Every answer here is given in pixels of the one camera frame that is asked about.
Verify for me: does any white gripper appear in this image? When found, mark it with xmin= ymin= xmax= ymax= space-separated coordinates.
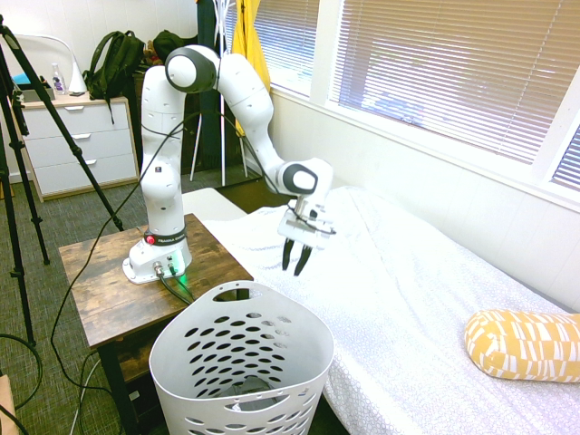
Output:
xmin=276 ymin=205 xmax=332 ymax=278

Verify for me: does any dark grey garment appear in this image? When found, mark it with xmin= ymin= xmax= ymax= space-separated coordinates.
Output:
xmin=221 ymin=375 xmax=285 ymax=413

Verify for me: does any white perforated laundry basket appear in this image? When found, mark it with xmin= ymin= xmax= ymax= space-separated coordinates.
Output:
xmin=148 ymin=280 xmax=335 ymax=435

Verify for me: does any dark green bag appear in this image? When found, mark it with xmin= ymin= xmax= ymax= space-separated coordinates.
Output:
xmin=152 ymin=29 xmax=199 ymax=58

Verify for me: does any cream bench cushion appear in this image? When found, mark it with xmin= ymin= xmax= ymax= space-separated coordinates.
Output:
xmin=180 ymin=187 xmax=249 ymax=224

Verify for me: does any white circle-print duvet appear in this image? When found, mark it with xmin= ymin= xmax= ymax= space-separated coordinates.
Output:
xmin=198 ymin=185 xmax=580 ymax=435

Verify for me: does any white coat rack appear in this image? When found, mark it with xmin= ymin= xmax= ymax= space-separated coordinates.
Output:
xmin=188 ymin=0 xmax=249 ymax=188

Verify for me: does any dark wood cabinet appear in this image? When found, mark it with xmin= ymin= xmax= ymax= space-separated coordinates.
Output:
xmin=133 ymin=67 xmax=241 ymax=179

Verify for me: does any rustic wooden side table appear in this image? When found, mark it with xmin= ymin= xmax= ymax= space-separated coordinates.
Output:
xmin=58 ymin=212 xmax=255 ymax=435

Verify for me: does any white three-drawer dresser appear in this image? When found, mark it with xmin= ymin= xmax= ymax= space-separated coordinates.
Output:
xmin=20 ymin=95 xmax=140 ymax=204

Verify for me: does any yellow hanging jacket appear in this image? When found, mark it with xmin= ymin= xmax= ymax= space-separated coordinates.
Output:
xmin=230 ymin=0 xmax=272 ymax=137

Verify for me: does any wide white window blind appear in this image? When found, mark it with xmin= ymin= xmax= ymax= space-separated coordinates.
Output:
xmin=326 ymin=0 xmax=580 ymax=166

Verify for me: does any yellow white patterned bolster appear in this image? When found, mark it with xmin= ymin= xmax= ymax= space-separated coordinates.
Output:
xmin=464 ymin=308 xmax=580 ymax=384

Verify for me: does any dark hanging coat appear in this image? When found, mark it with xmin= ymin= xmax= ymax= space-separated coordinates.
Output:
xmin=195 ymin=0 xmax=237 ymax=173

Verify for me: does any dark green backpack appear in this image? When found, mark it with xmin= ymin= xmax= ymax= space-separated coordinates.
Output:
xmin=84 ymin=30 xmax=147 ymax=124

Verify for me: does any white desk lamp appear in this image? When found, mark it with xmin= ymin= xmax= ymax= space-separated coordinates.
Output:
xmin=26 ymin=34 xmax=87 ymax=96

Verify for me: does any clear plastic bottle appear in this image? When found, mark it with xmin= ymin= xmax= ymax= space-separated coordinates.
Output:
xmin=49 ymin=63 xmax=68 ymax=97

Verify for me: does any grey storage box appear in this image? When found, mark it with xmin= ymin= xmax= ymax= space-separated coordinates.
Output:
xmin=20 ymin=88 xmax=56 ymax=104

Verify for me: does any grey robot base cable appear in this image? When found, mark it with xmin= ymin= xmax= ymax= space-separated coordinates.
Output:
xmin=169 ymin=269 xmax=195 ymax=300

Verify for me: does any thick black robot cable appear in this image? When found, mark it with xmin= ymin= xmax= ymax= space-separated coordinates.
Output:
xmin=157 ymin=270 xmax=196 ymax=305

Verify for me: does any white floor cable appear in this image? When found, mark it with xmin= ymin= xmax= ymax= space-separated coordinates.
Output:
xmin=77 ymin=357 xmax=102 ymax=435

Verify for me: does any long black arm cable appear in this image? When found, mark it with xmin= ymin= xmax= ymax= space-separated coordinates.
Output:
xmin=49 ymin=108 xmax=339 ymax=393

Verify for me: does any black camera tripod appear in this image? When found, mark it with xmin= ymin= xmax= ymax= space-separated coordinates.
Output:
xmin=0 ymin=13 xmax=124 ymax=348

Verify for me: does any black floor cable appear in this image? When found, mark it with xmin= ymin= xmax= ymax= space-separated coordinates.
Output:
xmin=0 ymin=333 xmax=44 ymax=411

